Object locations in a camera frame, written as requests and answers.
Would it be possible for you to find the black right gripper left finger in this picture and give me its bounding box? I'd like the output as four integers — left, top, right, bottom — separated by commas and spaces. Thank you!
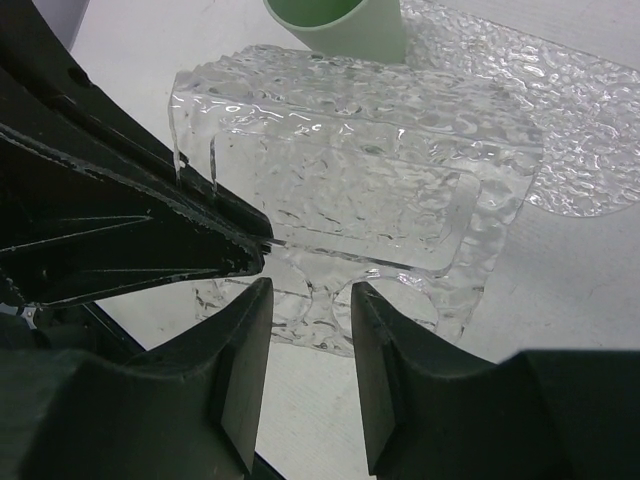
1, 278, 273, 479

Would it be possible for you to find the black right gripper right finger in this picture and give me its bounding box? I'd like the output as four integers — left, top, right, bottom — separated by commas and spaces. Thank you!
351, 282, 639, 479

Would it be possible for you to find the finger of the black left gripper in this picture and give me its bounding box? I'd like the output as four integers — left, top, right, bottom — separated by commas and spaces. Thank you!
1, 125, 264, 305
1, 1, 273, 238

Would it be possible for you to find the small clear textured tray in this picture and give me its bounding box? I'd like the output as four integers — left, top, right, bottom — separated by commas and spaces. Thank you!
169, 46, 543, 356

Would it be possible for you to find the large clear textured tray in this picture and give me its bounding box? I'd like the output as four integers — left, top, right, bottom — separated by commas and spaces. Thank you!
401, 1, 639, 217

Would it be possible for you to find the green plastic cup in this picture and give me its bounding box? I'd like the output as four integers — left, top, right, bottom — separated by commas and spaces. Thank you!
264, 0, 407, 64

